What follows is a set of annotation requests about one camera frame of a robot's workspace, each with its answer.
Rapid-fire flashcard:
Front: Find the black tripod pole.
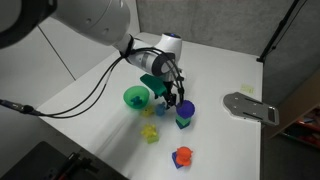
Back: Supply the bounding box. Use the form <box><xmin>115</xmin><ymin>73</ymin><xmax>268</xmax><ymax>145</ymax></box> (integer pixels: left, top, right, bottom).
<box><xmin>256</xmin><ymin>0</ymin><xmax>301</xmax><ymax>64</ymax></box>

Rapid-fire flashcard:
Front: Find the black case with clamp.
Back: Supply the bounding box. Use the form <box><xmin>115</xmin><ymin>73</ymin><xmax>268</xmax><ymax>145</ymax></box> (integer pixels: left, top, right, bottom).
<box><xmin>0</xmin><ymin>141</ymin><xmax>129</xmax><ymax>180</ymax></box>

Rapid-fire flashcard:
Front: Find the grey metal mounting plate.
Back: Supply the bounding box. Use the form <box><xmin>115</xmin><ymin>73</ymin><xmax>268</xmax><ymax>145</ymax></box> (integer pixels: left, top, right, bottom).
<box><xmin>222</xmin><ymin>92</ymin><xmax>279</xmax><ymax>126</ymax></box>

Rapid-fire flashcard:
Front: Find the green and blue block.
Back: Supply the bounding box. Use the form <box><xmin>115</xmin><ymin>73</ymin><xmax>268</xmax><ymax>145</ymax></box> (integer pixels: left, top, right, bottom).
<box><xmin>176</xmin><ymin>116</ymin><xmax>191</xmax><ymax>129</ymax></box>

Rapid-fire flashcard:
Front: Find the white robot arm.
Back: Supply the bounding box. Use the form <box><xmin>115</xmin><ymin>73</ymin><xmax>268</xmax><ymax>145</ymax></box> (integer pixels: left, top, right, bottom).
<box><xmin>0</xmin><ymin>0</ymin><xmax>183</xmax><ymax>83</ymax></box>

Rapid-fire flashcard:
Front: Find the green wrist camera box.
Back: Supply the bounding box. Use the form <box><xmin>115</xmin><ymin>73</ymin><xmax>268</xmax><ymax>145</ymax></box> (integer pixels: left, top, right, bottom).
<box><xmin>140</xmin><ymin>74</ymin><xmax>167</xmax><ymax>96</ymax></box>

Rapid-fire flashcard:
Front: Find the blue triangular block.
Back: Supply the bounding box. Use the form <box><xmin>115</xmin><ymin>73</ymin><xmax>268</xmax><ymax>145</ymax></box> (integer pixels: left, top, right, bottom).
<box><xmin>172</xmin><ymin>152</ymin><xmax>183</xmax><ymax>169</ymax></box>

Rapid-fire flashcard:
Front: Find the green translucent plastic bowl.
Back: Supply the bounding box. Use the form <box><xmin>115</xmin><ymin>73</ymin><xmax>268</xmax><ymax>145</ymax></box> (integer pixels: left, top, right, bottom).
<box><xmin>123</xmin><ymin>86</ymin><xmax>150</xmax><ymax>109</ymax></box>

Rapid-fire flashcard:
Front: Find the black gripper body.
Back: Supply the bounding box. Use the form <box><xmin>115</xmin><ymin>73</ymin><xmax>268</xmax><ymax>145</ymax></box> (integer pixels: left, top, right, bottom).
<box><xmin>164</xmin><ymin>76</ymin><xmax>184</xmax><ymax>100</ymax></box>

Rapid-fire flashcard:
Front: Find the purple spiky ball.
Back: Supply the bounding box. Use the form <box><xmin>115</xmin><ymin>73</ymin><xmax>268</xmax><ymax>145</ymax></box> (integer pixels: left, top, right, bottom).
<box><xmin>176</xmin><ymin>100</ymin><xmax>195</xmax><ymax>118</ymax></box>

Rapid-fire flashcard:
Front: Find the yellow spiky toy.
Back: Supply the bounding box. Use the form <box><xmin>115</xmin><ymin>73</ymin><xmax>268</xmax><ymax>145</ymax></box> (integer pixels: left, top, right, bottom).
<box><xmin>141</xmin><ymin>124</ymin><xmax>157</xmax><ymax>138</ymax></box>

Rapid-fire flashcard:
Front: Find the teal spiky toy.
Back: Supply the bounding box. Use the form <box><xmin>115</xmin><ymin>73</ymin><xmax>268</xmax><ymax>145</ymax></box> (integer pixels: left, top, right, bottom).
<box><xmin>155</xmin><ymin>103</ymin><xmax>166</xmax><ymax>116</ymax></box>

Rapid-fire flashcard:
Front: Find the yellow duck toy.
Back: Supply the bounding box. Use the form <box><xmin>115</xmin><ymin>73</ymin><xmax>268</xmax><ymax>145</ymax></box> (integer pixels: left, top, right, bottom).
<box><xmin>141</xmin><ymin>106</ymin><xmax>154</xmax><ymax>117</ymax></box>

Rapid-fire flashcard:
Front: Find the orange round toy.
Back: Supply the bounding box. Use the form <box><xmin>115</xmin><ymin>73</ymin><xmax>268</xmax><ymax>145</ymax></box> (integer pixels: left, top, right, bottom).
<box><xmin>176</xmin><ymin>146</ymin><xmax>193</xmax><ymax>166</ymax></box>

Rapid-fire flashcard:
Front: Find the wooden shelf unit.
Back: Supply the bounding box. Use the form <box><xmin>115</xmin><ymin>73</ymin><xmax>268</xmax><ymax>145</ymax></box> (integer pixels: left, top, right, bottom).
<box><xmin>264</xmin><ymin>70</ymin><xmax>320</xmax><ymax>139</ymax></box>

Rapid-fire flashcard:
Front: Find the pale yellow sticky note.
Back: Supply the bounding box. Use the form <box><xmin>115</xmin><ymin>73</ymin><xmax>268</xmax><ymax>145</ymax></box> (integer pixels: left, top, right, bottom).
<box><xmin>241</xmin><ymin>84</ymin><xmax>254</xmax><ymax>94</ymax></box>

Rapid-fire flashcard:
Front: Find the light green cube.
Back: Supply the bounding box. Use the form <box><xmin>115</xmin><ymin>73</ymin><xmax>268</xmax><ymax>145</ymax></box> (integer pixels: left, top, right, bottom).
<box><xmin>147</xmin><ymin>135</ymin><xmax>159</xmax><ymax>144</ymax></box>

